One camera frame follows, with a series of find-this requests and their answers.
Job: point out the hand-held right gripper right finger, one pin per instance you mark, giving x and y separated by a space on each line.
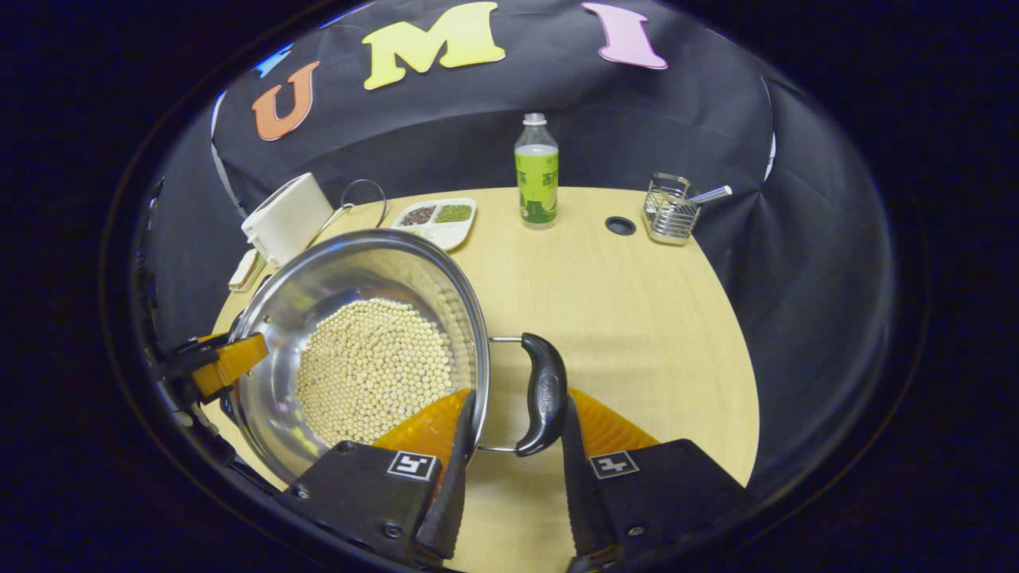
669 493

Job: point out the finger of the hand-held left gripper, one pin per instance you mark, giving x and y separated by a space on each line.
227 362

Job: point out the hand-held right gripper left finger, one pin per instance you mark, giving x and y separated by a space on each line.
374 493

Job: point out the stainless steel pot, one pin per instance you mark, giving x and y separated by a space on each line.
318 278

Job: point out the beige flat pad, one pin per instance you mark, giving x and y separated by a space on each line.
245 270

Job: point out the pile of yellow soybeans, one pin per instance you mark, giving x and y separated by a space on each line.
370 374

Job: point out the white toaster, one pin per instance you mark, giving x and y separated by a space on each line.
286 219

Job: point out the white divided bean dish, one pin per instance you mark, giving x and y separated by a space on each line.
442 227

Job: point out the green label drink bottle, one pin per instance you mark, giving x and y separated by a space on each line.
536 183

